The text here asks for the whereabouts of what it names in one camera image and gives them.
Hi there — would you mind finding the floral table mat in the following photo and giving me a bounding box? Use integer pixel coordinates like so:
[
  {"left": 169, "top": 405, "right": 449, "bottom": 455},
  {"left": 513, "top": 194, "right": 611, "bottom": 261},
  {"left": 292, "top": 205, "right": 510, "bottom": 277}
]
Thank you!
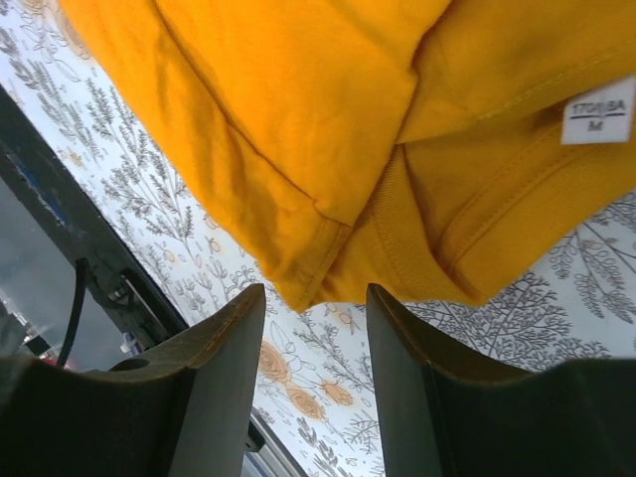
[{"left": 1, "top": 1, "right": 635, "bottom": 476}]

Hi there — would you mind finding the aluminium rail frame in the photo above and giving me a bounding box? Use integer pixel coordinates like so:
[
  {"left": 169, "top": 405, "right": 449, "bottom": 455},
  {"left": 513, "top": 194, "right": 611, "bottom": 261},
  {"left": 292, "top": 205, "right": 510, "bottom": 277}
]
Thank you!
[{"left": 245, "top": 411, "right": 309, "bottom": 477}]

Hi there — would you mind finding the orange t shirt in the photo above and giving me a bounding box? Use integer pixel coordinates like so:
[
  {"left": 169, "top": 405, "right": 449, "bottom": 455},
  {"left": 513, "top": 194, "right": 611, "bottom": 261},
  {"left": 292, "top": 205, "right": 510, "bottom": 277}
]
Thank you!
[{"left": 62, "top": 1, "right": 635, "bottom": 311}]

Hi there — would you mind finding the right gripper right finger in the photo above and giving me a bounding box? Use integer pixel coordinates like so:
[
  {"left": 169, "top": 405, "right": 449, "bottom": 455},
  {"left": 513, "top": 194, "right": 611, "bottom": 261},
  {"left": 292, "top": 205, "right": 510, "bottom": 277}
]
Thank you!
[{"left": 367, "top": 284, "right": 635, "bottom": 476}]

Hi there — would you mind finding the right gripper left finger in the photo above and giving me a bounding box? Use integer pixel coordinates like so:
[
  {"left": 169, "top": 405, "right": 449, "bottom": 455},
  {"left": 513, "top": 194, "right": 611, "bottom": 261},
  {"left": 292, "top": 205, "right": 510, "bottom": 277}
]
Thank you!
[{"left": 1, "top": 284, "right": 265, "bottom": 476}]

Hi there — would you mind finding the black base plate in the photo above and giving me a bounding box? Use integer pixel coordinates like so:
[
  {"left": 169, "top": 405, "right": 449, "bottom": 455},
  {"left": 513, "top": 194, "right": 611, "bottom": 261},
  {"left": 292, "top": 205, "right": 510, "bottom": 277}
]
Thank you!
[{"left": 1, "top": 92, "right": 187, "bottom": 371}]

